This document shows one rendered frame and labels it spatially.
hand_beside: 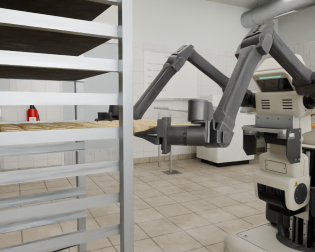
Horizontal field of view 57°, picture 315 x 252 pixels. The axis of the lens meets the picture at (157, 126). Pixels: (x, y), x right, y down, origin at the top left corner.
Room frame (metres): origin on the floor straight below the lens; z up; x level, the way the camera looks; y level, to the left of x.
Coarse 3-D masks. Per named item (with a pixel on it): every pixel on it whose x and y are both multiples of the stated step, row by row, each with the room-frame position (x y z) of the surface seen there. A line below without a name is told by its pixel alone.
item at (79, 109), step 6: (78, 84) 1.16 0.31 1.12; (78, 90) 1.16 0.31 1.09; (78, 108) 1.15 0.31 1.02; (78, 114) 1.15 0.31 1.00; (78, 156) 1.15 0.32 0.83; (84, 156) 1.17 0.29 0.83; (78, 162) 1.15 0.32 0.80; (84, 162) 1.17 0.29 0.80; (78, 180) 1.15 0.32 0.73; (84, 180) 1.16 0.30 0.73; (78, 186) 1.15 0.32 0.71; (78, 222) 1.15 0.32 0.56; (84, 222) 1.16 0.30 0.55; (78, 228) 1.15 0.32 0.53; (84, 228) 1.16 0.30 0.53; (78, 246) 1.16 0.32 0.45; (84, 246) 1.16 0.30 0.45
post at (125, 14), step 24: (120, 0) 0.77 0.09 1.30; (120, 24) 0.77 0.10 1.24; (120, 48) 0.77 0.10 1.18; (120, 72) 0.77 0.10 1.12; (120, 96) 0.77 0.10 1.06; (120, 120) 0.78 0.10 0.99; (120, 144) 0.78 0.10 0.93; (120, 168) 0.78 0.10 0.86; (120, 192) 0.78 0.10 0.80; (120, 216) 0.78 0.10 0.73; (120, 240) 0.78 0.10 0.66
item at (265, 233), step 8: (264, 224) 1.78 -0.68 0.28; (272, 224) 1.78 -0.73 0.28; (232, 232) 1.68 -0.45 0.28; (240, 232) 1.67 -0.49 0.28; (248, 232) 1.67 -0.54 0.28; (256, 232) 1.67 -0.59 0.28; (264, 232) 1.67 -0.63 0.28; (272, 232) 1.67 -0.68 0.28; (224, 240) 1.65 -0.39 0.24; (232, 240) 1.60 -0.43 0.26; (240, 240) 1.58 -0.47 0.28; (248, 240) 1.57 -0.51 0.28; (256, 240) 1.57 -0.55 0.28; (264, 240) 1.57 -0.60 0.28; (272, 240) 1.57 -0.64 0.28; (280, 240) 1.59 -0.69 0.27; (288, 240) 1.59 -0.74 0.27; (224, 248) 1.64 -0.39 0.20; (232, 248) 1.58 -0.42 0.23; (240, 248) 1.54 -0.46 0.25; (248, 248) 1.51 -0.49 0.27; (256, 248) 1.48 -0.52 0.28; (264, 248) 1.48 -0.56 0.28; (272, 248) 1.48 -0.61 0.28; (280, 248) 1.48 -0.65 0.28; (288, 248) 1.48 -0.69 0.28; (296, 248) 1.47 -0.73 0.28; (304, 248) 1.50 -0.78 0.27; (312, 248) 1.50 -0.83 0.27
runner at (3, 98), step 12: (0, 96) 0.65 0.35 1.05; (12, 96) 0.66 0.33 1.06; (24, 96) 0.67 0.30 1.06; (36, 96) 0.68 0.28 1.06; (48, 96) 0.70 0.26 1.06; (60, 96) 0.71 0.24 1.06; (72, 96) 0.73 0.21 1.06; (84, 96) 0.74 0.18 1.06; (96, 96) 0.76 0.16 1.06; (108, 96) 0.77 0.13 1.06
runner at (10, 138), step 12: (0, 132) 0.64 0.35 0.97; (12, 132) 0.66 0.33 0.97; (24, 132) 0.67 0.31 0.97; (36, 132) 0.68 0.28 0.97; (48, 132) 0.70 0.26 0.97; (60, 132) 0.71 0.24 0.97; (72, 132) 0.72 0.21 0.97; (84, 132) 0.74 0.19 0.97; (96, 132) 0.76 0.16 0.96; (108, 132) 0.77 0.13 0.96; (0, 144) 0.64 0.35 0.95; (12, 144) 0.66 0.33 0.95
